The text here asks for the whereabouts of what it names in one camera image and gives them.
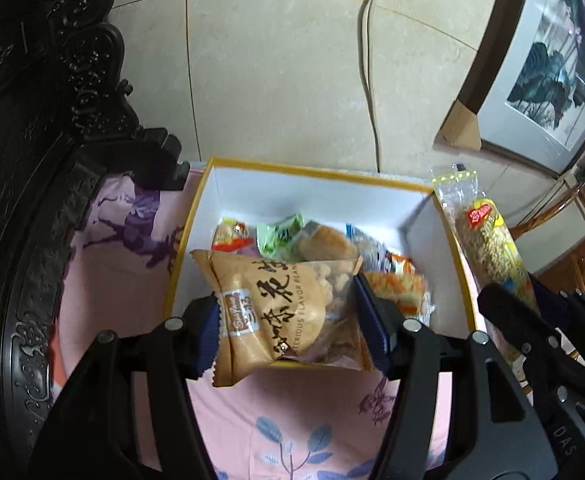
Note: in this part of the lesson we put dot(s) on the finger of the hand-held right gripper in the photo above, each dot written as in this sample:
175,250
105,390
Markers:
567,310
512,315

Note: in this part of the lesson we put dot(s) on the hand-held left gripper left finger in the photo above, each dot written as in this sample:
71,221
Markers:
207,335

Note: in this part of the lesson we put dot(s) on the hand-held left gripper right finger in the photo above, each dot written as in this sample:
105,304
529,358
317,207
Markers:
372,325

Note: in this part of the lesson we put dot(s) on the orange cracker packet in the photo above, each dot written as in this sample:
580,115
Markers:
397,287

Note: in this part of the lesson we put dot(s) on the tan peanut packet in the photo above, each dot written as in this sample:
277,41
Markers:
272,310

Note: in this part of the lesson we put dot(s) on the long grain bar packet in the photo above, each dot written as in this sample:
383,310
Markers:
487,240

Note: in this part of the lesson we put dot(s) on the bread packet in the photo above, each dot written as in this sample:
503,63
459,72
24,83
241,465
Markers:
327,242

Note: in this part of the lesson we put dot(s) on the small yellow red packet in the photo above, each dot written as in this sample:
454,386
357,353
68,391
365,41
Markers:
230,235

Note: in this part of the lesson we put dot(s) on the green candy packet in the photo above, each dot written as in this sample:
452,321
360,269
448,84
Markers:
277,235

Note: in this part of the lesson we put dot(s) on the yellow cardboard box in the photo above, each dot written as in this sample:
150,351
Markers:
297,195

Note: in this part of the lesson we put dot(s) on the wooden armchair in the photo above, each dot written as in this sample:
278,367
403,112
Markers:
555,225

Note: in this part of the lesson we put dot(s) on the pink printed tablecloth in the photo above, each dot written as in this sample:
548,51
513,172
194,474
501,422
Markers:
122,270

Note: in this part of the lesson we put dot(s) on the cardboard corner protector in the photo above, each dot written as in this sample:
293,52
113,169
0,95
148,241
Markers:
460,127

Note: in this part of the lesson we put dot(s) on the framed lotus painting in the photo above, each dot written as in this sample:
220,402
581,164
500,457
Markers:
547,60

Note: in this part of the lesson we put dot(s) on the dark carved wooden furniture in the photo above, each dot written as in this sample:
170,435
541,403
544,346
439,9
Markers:
22,160

